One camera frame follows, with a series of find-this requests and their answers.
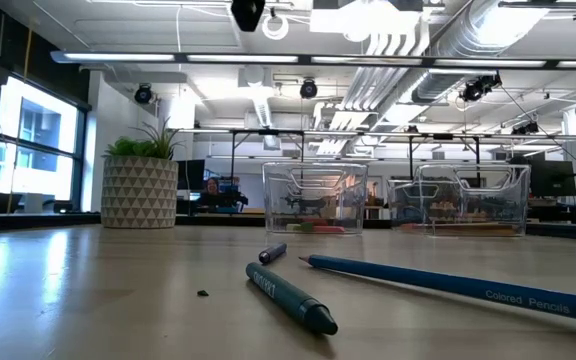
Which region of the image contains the teal crayon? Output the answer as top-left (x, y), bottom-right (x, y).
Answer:
top-left (245, 262), bottom-right (339, 337)

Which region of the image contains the orange pencil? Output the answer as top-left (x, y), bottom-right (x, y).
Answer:
top-left (400, 223), bottom-right (519, 237)

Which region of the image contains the blue colored pencil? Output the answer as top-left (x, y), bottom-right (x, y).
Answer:
top-left (298, 254), bottom-right (576, 326)

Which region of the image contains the long ceiling light bar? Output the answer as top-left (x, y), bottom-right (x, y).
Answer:
top-left (50, 49), bottom-right (576, 70)

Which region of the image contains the black monitor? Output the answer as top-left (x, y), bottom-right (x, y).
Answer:
top-left (530, 159), bottom-right (576, 198)
top-left (176, 159), bottom-right (206, 191)

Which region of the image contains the person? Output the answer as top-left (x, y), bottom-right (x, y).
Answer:
top-left (195, 177), bottom-right (249, 209)

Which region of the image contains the green succulent plant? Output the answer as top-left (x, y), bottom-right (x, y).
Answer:
top-left (102, 118), bottom-right (185, 161)

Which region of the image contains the clear plastic bin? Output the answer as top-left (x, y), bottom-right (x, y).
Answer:
top-left (262, 161), bottom-right (369, 236)
top-left (387, 163), bottom-right (532, 238)

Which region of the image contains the white triangle-patterned plant pot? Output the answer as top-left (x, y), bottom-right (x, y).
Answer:
top-left (100, 155), bottom-right (180, 230)

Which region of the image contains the large window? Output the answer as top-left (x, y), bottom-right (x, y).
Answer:
top-left (0, 74), bottom-right (89, 214)

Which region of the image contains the black ceiling spotlight cluster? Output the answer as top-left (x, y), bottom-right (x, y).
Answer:
top-left (460, 72), bottom-right (503, 103)

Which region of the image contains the white cable coil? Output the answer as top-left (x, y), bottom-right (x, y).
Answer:
top-left (261, 12), bottom-right (290, 41)

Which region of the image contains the black background table frame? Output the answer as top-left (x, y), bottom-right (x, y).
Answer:
top-left (229, 128), bottom-right (482, 181)

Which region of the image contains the silver air duct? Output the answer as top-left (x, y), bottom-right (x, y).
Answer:
top-left (412, 0), bottom-right (552, 104)

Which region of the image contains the yellow hanging cord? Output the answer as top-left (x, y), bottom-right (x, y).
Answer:
top-left (22, 27), bottom-right (34, 84)

